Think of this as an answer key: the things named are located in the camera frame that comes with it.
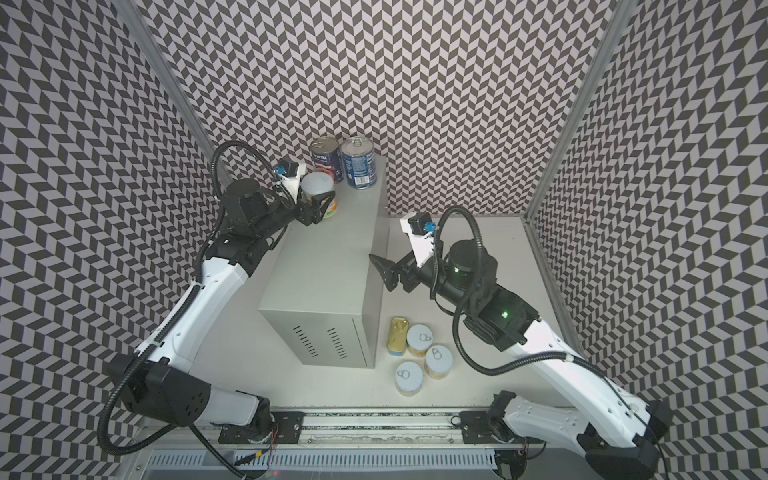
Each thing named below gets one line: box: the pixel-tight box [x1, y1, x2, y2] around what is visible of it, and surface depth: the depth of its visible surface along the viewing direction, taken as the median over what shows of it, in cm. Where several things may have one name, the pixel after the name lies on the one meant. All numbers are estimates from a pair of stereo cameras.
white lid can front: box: [394, 360, 424, 397], surface depth 77 cm
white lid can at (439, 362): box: [425, 344, 454, 380], surface depth 80 cm
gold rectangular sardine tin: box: [387, 316, 409, 356], surface depth 86 cm
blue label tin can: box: [341, 137, 377, 190], surface depth 75 cm
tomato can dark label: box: [309, 136, 344, 184], surface depth 76 cm
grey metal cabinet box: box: [258, 156, 388, 369], surface depth 65 cm
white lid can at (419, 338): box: [406, 324, 433, 357], surface depth 84 cm
